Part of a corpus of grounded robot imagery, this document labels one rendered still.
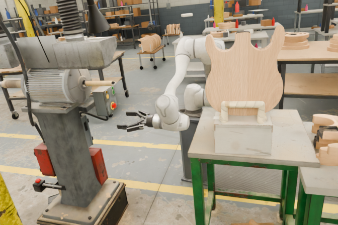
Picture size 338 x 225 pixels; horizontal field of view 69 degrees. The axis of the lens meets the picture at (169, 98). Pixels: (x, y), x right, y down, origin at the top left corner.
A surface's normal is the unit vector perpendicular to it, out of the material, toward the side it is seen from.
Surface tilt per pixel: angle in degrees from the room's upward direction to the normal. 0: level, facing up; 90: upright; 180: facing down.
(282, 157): 0
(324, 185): 0
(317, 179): 0
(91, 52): 90
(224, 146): 90
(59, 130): 90
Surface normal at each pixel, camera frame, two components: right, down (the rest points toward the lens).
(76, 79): 0.91, -0.04
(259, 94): -0.23, 0.38
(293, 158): -0.10, -0.93
